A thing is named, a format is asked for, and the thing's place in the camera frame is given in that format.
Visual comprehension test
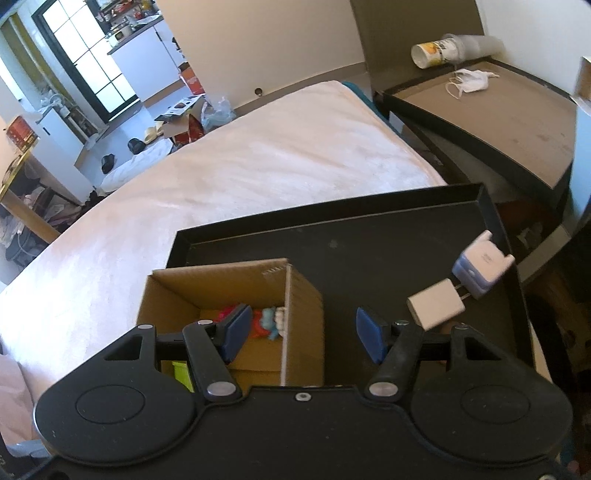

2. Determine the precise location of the white kitchen counter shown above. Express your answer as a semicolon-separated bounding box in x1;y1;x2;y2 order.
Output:
108;14;183;104

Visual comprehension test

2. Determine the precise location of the cardboard box with flaps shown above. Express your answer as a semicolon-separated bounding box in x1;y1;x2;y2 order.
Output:
154;95;206;148

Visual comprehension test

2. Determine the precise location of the white lavender plug adapter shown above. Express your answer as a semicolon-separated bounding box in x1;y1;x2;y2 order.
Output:
452;230;515;300

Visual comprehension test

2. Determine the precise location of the black tray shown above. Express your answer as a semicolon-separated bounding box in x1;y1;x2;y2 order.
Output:
166;183;539;389

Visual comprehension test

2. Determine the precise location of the black framed glass door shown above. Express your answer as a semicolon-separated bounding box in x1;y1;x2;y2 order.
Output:
31;0;141;124

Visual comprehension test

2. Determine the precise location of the wooden table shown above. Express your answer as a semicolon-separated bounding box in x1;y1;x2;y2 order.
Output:
0;148;61;245

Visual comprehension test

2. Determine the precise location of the white bed blanket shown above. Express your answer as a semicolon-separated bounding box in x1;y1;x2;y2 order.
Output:
0;80;448;444

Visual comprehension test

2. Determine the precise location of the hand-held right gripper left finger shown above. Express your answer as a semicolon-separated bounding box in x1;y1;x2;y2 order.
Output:
104;305;254;402

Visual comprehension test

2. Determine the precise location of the clear plastic bag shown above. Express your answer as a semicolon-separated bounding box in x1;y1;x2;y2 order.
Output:
201;97;236;130

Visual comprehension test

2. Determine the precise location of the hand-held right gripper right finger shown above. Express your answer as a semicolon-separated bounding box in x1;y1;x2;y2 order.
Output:
355;307;502;400

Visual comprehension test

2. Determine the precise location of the white desk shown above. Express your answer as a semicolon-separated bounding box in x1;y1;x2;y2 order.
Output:
570;55;591;232

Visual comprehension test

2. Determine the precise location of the stack of paper cups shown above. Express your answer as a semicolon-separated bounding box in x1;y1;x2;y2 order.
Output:
411;33;506;70

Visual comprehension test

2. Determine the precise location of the pink toy figure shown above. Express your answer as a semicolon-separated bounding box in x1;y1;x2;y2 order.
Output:
216;305;254;342

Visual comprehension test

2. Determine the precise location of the red box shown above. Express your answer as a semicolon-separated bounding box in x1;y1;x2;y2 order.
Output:
7;115;38;151

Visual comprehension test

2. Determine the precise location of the green cube box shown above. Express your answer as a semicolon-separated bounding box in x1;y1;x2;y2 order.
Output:
172;361;193;393

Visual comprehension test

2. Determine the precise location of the black side table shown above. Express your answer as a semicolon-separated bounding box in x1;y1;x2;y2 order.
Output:
373;58;578;208

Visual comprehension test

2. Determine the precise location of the white charger block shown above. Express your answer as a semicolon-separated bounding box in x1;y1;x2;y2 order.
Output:
406;279;468;330

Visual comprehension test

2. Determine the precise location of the white face mask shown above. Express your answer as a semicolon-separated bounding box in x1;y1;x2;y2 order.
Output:
445;69;502;100

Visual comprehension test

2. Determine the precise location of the white pillow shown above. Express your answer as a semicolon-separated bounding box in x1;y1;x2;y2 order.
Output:
99;138;174;192

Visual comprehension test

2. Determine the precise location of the red carton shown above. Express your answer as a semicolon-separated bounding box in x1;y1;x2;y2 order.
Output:
178;62;206;95

